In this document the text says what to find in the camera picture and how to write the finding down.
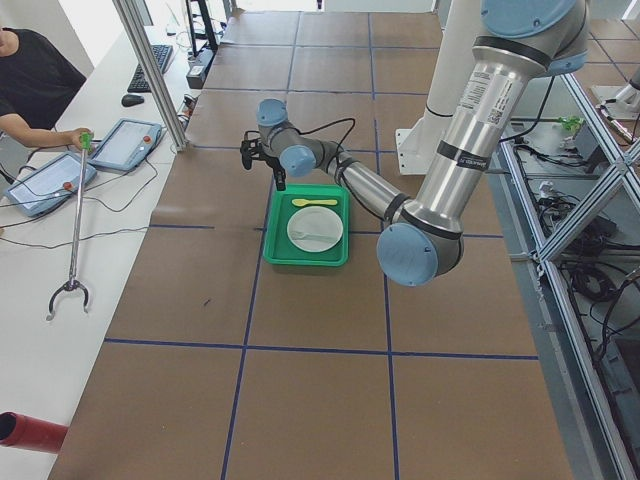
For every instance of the person in black shirt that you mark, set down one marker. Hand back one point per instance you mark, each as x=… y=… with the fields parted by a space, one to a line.
x=37 y=85

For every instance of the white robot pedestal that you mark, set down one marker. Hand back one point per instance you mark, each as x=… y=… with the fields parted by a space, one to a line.
x=416 y=146

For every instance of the green plastic tray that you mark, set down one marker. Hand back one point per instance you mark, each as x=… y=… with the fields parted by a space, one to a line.
x=278 y=249

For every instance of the person's hand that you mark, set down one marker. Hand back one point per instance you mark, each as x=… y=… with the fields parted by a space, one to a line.
x=80 y=138

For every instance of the right blue teach pendant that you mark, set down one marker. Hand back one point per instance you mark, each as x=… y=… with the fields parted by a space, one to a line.
x=126 y=145

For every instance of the metal reacher grabber tool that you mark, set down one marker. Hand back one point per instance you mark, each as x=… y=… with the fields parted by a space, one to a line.
x=72 y=282

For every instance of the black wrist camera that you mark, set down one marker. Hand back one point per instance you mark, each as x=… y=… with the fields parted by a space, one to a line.
x=250 y=149

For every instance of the aluminium frame post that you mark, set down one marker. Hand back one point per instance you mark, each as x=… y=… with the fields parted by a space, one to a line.
x=134 y=28

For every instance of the blue teach pendant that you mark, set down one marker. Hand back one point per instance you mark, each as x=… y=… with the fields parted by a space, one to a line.
x=126 y=145
x=48 y=187

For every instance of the white round plate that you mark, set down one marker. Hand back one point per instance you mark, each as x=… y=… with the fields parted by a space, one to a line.
x=316 y=219

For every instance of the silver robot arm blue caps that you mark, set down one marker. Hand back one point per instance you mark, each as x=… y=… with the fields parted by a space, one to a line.
x=518 y=41

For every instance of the black computer mouse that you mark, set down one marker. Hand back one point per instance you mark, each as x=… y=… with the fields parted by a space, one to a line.
x=132 y=99

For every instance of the aluminium side frame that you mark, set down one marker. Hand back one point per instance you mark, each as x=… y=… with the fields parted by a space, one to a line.
x=571 y=159

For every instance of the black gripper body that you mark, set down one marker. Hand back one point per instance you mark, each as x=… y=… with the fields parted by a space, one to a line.
x=274 y=165

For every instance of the yellow plastic spoon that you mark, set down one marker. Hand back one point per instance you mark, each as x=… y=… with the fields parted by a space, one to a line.
x=302 y=202

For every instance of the red tube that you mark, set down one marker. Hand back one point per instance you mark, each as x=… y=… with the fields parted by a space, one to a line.
x=28 y=433

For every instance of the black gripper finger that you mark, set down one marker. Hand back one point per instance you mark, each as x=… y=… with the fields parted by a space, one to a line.
x=283 y=180
x=278 y=178

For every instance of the left blue teach pendant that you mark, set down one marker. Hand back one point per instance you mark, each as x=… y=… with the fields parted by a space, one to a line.
x=48 y=187

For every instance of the brown paper table cover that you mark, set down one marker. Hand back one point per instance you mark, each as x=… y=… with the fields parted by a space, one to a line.
x=219 y=365

